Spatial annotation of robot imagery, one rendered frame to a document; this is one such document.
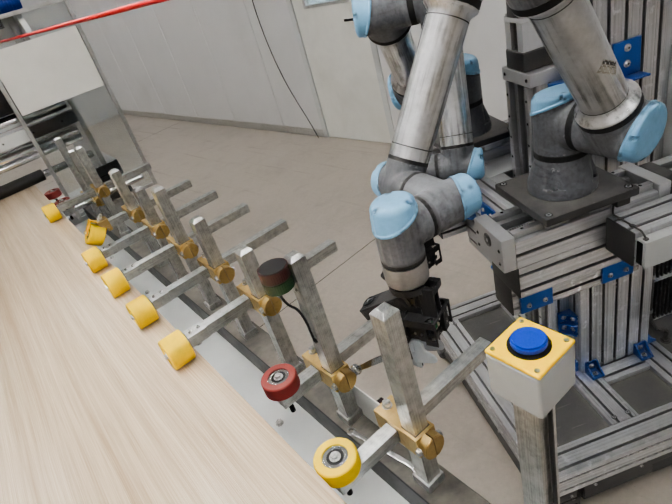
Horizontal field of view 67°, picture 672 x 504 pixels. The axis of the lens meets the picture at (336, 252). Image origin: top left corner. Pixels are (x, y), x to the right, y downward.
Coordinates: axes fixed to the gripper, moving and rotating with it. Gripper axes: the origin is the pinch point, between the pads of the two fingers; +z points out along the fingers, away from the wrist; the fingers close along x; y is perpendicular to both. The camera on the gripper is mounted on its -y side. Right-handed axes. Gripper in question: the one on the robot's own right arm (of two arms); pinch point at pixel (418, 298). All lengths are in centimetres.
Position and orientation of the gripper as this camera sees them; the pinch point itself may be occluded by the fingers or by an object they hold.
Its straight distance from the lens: 133.8
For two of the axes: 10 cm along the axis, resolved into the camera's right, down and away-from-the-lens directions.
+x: -6.1, -2.7, 7.4
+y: 7.5, -5.0, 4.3
